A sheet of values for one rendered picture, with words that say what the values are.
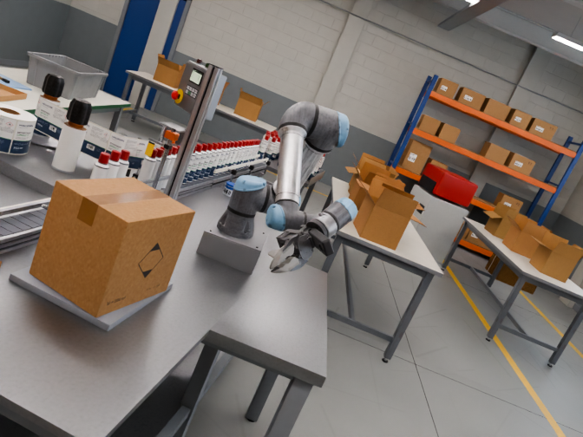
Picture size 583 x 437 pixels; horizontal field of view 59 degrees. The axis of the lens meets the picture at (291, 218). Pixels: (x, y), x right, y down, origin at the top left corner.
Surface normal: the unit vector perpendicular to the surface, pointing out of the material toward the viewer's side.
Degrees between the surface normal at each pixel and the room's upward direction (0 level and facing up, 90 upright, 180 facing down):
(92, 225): 90
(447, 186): 90
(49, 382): 0
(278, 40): 90
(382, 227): 91
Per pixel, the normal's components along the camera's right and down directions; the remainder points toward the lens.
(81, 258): -0.36, 0.10
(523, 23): -0.07, 0.24
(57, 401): 0.38, -0.89
